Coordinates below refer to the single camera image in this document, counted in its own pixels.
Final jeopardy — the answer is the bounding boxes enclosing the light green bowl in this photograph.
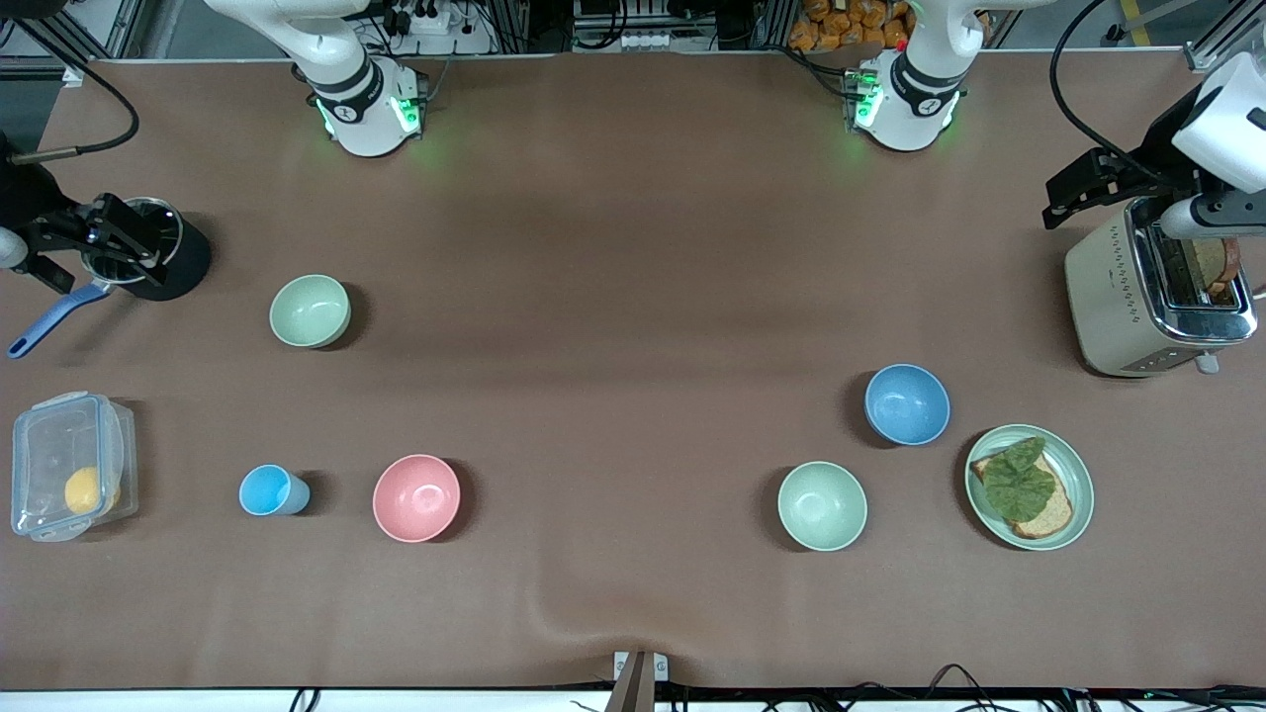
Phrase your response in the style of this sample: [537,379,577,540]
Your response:
[269,274,352,350]
[776,461,868,552]

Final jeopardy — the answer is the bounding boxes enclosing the blue bowl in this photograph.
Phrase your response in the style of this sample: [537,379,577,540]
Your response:
[863,363,951,447]

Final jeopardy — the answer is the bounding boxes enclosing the pink bowl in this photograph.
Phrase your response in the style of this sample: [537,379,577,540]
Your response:
[372,454,462,544]

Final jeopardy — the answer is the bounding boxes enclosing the cream and chrome toaster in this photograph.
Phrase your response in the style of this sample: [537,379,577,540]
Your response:
[1064,196,1259,379]

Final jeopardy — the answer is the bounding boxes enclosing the toasted bread slice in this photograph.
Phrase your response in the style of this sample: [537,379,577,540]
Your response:
[1191,235,1242,304]

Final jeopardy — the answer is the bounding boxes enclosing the clear plastic lidded container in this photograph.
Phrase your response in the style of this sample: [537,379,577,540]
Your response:
[10,391,139,543]

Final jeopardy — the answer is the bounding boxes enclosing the yellow lemon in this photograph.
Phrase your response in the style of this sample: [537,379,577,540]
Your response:
[64,466,122,516]

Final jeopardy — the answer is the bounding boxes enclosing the light green plate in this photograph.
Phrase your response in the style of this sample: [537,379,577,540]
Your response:
[964,424,1096,552]

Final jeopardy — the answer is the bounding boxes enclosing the blue cup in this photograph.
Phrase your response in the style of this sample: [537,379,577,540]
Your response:
[238,464,311,517]

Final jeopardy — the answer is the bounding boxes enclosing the orange snack packs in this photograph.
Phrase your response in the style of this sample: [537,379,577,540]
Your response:
[788,0,990,52]

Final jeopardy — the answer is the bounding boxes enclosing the green lettuce leaf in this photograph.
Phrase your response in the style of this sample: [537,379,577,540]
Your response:
[982,436,1057,523]

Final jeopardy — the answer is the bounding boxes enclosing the brown bread slice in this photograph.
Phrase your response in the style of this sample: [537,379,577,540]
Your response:
[970,450,1074,540]

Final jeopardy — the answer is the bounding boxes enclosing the white power strip with plugs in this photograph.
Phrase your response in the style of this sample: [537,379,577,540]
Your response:
[381,0,496,56]

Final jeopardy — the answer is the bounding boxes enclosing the brown table cover sheet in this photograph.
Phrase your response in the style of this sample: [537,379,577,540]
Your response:
[0,49,1266,691]

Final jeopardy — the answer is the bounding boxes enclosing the black saucepan with blue handle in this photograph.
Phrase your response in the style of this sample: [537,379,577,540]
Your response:
[8,196,213,359]

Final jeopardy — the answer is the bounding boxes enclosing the aluminium frame profile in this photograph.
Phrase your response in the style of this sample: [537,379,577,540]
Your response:
[0,0,149,88]
[1182,0,1266,75]

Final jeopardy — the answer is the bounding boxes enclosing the black looped floor cable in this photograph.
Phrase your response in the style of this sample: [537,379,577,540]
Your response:
[851,663,1000,712]

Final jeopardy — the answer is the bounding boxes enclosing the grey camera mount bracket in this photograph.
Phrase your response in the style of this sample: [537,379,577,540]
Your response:
[605,650,671,712]

